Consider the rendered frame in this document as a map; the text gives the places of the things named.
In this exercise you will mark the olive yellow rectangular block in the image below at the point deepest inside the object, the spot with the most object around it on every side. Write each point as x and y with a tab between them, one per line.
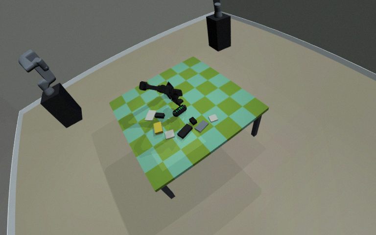
158	128

